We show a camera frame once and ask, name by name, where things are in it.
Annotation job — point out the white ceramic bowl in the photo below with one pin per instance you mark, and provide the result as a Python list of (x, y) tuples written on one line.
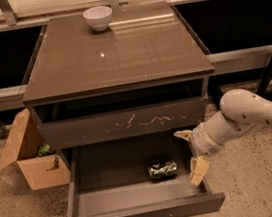
[(98, 18)]

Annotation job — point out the grey drawer cabinet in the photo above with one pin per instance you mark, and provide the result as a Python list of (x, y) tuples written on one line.
[(145, 57)]

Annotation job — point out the open grey middle drawer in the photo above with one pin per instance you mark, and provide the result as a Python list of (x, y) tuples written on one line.
[(111, 179)]

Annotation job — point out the green item in box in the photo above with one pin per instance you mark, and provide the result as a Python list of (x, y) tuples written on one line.
[(44, 150)]

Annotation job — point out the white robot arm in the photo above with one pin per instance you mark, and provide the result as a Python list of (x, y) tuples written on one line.
[(241, 111)]

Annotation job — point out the crushed green can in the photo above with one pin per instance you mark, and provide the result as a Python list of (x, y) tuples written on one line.
[(162, 170)]

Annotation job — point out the open cardboard box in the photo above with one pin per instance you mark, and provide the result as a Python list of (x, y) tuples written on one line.
[(22, 148)]

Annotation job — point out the scratched grey top drawer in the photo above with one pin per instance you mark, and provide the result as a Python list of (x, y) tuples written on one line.
[(108, 126)]

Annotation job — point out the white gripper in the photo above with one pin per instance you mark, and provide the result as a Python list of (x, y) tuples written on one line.
[(201, 143)]

